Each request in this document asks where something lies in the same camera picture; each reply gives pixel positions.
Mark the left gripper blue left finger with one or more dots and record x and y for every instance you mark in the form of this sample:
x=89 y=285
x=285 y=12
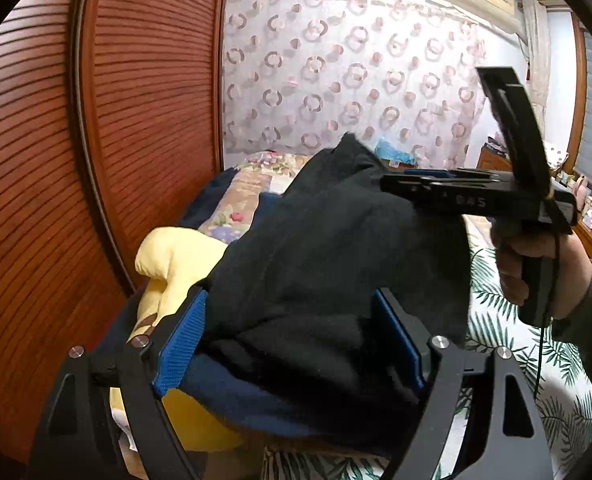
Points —
x=177 y=350

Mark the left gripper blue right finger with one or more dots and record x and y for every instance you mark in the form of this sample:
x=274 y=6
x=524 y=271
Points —
x=405 y=337

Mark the black garment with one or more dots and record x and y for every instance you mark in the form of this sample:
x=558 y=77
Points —
x=296 y=320

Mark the person's right hand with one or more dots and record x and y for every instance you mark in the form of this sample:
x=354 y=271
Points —
x=574 y=272

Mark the pink jug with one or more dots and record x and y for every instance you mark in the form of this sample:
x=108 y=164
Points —
x=580 y=191

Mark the yellow folded garment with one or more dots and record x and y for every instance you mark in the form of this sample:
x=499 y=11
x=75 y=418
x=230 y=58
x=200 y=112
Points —
x=173 y=259

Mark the navy folded garment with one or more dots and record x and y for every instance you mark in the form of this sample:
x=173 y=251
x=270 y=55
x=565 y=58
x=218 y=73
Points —
x=234 y=402

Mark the floral bedspread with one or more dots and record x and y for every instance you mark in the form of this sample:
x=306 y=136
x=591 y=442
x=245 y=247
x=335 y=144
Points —
x=271 y=196

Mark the blue cloth in box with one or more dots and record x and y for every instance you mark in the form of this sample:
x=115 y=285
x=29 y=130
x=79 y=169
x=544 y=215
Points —
x=386 y=151

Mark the palm leaf print blanket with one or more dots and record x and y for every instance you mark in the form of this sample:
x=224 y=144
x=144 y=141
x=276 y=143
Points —
x=552 y=368

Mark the pink patterned curtain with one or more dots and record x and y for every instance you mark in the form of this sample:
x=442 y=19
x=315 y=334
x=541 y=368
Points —
x=299 y=74

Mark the brown louvered wardrobe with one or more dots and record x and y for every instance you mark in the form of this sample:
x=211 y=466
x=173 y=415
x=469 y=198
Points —
x=109 y=127

